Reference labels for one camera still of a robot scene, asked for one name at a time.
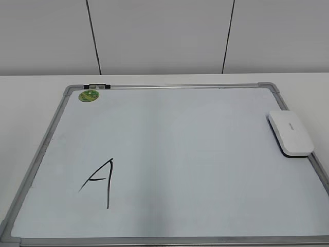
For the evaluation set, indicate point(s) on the round green magnet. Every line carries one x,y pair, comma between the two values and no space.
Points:
88,96

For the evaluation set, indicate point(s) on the white magnetic whiteboard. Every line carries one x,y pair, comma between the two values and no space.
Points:
168,165

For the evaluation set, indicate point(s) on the white whiteboard eraser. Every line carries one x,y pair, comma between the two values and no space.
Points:
291,133

